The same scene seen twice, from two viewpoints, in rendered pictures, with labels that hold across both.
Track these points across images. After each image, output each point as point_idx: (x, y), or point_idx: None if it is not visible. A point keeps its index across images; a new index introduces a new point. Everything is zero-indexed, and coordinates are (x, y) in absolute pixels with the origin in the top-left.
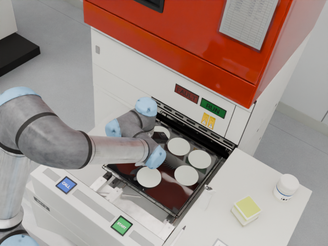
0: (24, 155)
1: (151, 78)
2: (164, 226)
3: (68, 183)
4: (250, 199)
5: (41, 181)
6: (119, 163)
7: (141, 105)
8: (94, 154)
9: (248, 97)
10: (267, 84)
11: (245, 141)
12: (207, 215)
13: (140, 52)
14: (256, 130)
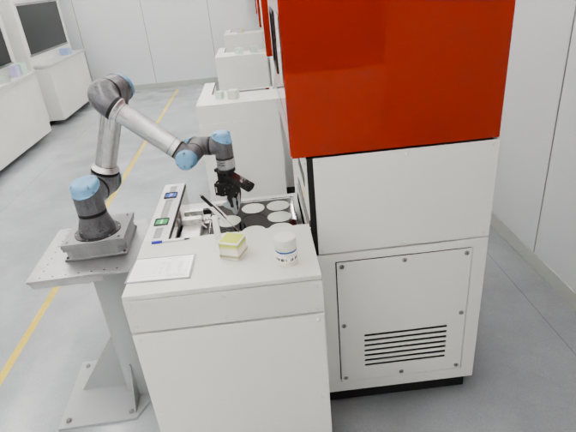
0: None
1: None
2: None
3: (172, 195)
4: (241, 235)
5: (164, 189)
6: (147, 141)
7: (215, 131)
8: (118, 112)
9: (289, 143)
10: (338, 150)
11: (354, 246)
12: (213, 242)
13: None
14: (392, 251)
